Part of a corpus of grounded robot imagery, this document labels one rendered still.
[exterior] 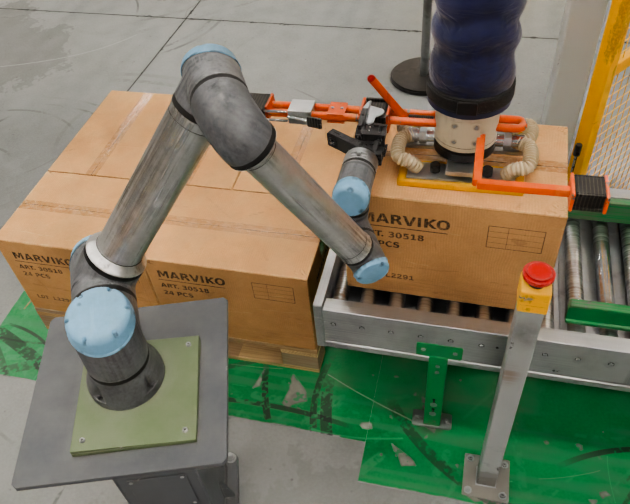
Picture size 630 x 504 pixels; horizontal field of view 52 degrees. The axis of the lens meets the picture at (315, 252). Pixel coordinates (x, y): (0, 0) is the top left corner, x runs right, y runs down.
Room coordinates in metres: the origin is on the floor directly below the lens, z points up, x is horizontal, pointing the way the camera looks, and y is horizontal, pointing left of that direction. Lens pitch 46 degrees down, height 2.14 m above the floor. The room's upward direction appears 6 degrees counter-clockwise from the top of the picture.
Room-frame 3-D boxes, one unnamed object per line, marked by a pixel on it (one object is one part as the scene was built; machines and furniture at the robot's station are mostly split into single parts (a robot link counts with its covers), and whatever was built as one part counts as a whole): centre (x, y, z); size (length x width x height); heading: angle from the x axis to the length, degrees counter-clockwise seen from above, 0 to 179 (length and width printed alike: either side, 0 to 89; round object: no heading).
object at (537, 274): (0.93, -0.49, 1.02); 0.07 x 0.07 x 0.04
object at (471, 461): (0.93, -0.49, 0.01); 0.15 x 0.15 x 0.03; 72
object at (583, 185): (1.11, -0.66, 1.08); 0.09 x 0.08 x 0.05; 162
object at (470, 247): (1.46, -0.44, 0.75); 0.60 x 0.40 x 0.40; 71
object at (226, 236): (2.07, 0.45, 0.34); 1.20 x 1.00 x 0.40; 72
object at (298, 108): (1.59, -0.01, 1.07); 0.07 x 0.07 x 0.04; 72
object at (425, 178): (1.36, -0.42, 0.97); 0.34 x 0.10 x 0.05; 72
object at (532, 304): (0.93, -0.49, 0.50); 0.07 x 0.07 x 1.00; 72
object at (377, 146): (1.39, -0.17, 1.08); 0.12 x 0.09 x 0.08; 162
